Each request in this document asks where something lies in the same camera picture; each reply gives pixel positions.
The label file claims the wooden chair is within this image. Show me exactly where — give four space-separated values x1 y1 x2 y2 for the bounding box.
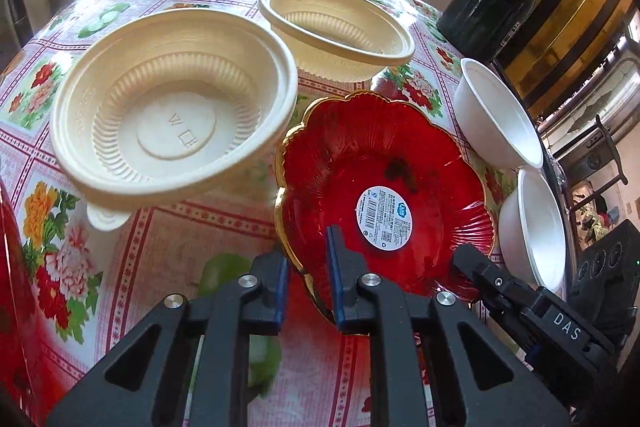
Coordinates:
552 116 628 191

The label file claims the black rice cooker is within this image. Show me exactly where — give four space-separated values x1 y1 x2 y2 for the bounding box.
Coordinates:
436 0 536 63

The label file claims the red flower-shaped plate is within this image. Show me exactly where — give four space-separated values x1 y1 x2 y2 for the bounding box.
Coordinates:
274 91 497 321

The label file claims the white paper bowl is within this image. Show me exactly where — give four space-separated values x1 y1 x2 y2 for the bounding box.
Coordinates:
498 168 566 293
454 58 544 169

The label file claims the floral plastic tablecloth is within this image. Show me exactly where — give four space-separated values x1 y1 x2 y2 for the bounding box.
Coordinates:
0 0 519 427

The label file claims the large cream plastic bowl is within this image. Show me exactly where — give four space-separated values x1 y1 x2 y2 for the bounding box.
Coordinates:
50 9 298 232

